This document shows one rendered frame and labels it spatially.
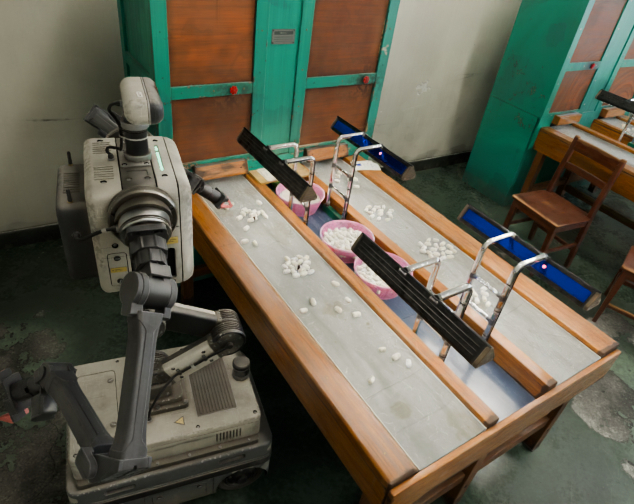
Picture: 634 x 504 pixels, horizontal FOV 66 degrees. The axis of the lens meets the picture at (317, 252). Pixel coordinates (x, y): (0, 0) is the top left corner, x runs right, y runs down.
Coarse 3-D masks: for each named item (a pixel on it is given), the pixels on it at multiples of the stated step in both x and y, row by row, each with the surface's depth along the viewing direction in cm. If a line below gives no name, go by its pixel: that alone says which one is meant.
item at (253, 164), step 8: (352, 152) 312; (360, 152) 316; (248, 160) 272; (256, 160) 275; (328, 160) 307; (248, 168) 276; (256, 168) 279; (232, 176) 275; (240, 176) 277; (200, 256) 296; (200, 264) 300
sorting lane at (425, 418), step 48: (240, 192) 263; (240, 240) 228; (288, 240) 233; (288, 288) 205; (336, 288) 209; (336, 336) 186; (384, 336) 189; (384, 384) 171; (432, 384) 173; (432, 432) 158; (480, 432) 160
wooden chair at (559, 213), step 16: (576, 144) 353; (592, 144) 345; (608, 160) 335; (624, 160) 325; (592, 176) 346; (528, 192) 369; (544, 192) 373; (608, 192) 338; (512, 208) 367; (528, 208) 351; (544, 208) 353; (560, 208) 356; (576, 208) 358; (592, 208) 346; (544, 224) 344; (560, 224) 336; (576, 224) 342; (544, 240) 346; (560, 240) 377; (576, 240) 363
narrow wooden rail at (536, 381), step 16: (336, 208) 264; (352, 208) 259; (368, 224) 248; (384, 240) 238; (400, 256) 229; (416, 272) 222; (448, 288) 214; (448, 304) 209; (464, 320) 204; (480, 320) 200; (496, 336) 194; (496, 352) 193; (512, 352) 188; (512, 368) 188; (528, 368) 182; (528, 384) 184; (544, 384) 177
